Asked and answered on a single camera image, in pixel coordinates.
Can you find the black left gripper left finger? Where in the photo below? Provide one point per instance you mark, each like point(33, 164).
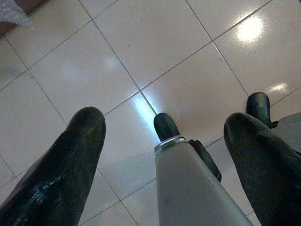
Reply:
point(58, 169)

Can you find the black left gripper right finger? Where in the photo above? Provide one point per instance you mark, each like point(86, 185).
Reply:
point(270, 176)

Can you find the grey robot left leg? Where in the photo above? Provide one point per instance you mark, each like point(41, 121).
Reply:
point(188, 183)

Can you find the grey robot leg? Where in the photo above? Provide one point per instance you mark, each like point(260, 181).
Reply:
point(258, 106)
point(188, 183)

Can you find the grey robot right leg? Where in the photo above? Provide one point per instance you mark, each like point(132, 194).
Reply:
point(258, 106)

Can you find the clear bubble wrap sheet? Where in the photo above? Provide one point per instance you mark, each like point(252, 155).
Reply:
point(11, 11)

